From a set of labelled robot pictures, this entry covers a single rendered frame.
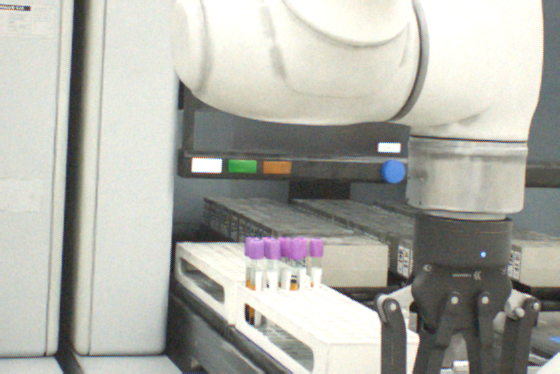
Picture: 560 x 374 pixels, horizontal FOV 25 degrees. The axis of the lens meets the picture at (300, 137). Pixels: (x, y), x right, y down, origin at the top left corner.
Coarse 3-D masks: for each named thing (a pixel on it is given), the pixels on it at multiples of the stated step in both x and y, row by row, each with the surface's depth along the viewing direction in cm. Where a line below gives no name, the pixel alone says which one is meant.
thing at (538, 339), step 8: (496, 328) 146; (536, 328) 147; (544, 328) 147; (552, 328) 148; (496, 336) 145; (536, 336) 143; (544, 336) 143; (552, 336) 143; (496, 344) 145; (536, 344) 138; (544, 344) 138; (552, 344) 139; (496, 352) 145; (536, 352) 137; (544, 352) 136; (552, 352) 135; (496, 360) 145; (536, 360) 137; (544, 360) 136; (496, 368) 145
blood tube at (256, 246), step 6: (252, 240) 136; (258, 240) 136; (252, 246) 135; (258, 246) 135; (252, 252) 135; (258, 252) 135; (252, 258) 135; (258, 258) 135; (252, 264) 136; (258, 264) 136; (252, 270) 136; (258, 270) 136; (252, 276) 136; (258, 276) 136; (252, 282) 136; (258, 282) 136; (252, 288) 136; (258, 288) 136; (252, 312) 136; (258, 312) 136; (252, 318) 136; (258, 318) 136; (252, 324) 136; (258, 324) 136
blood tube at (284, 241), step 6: (282, 240) 138; (288, 240) 138; (282, 246) 138; (288, 246) 138; (282, 252) 138; (288, 252) 138; (282, 258) 138; (282, 264) 138; (288, 264) 139; (282, 270) 139; (282, 276) 139; (282, 282) 139
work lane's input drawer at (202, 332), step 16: (176, 288) 165; (176, 304) 160; (192, 304) 156; (176, 320) 159; (192, 320) 151; (208, 320) 148; (224, 320) 143; (176, 336) 159; (192, 336) 151; (208, 336) 144; (224, 336) 141; (240, 336) 135; (192, 352) 151; (208, 352) 144; (224, 352) 137; (240, 352) 133; (256, 352) 129; (208, 368) 143; (224, 368) 137; (240, 368) 131; (256, 368) 126; (272, 368) 124
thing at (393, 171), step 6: (390, 162) 163; (396, 162) 163; (384, 168) 163; (390, 168) 163; (396, 168) 163; (402, 168) 164; (384, 174) 163; (390, 174) 163; (396, 174) 163; (402, 174) 164; (390, 180) 163; (396, 180) 163
